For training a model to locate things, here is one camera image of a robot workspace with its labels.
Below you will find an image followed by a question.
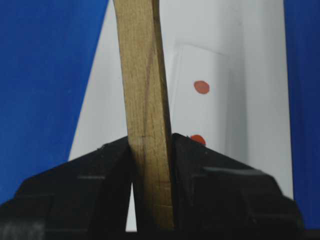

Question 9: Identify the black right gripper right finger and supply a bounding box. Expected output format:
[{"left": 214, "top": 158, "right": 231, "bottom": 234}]
[{"left": 172, "top": 133, "right": 304, "bottom": 240}]

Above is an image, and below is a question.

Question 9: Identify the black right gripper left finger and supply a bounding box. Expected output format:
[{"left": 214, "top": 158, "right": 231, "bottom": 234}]
[{"left": 0, "top": 137, "right": 132, "bottom": 240}]

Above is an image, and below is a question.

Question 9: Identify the wooden mallet hammer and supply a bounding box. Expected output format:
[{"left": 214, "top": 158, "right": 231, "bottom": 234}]
[{"left": 113, "top": 0, "right": 175, "bottom": 231}]

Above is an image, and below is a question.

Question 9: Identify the small white raised block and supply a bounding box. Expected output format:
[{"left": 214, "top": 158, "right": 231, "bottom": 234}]
[{"left": 170, "top": 44, "right": 248, "bottom": 163}]

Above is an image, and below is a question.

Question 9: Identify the large white foam board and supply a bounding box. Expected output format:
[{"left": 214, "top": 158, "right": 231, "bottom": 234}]
[{"left": 67, "top": 0, "right": 294, "bottom": 231}]

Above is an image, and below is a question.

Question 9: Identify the blue table cloth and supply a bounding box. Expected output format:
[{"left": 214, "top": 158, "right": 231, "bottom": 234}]
[{"left": 0, "top": 0, "right": 320, "bottom": 203}]

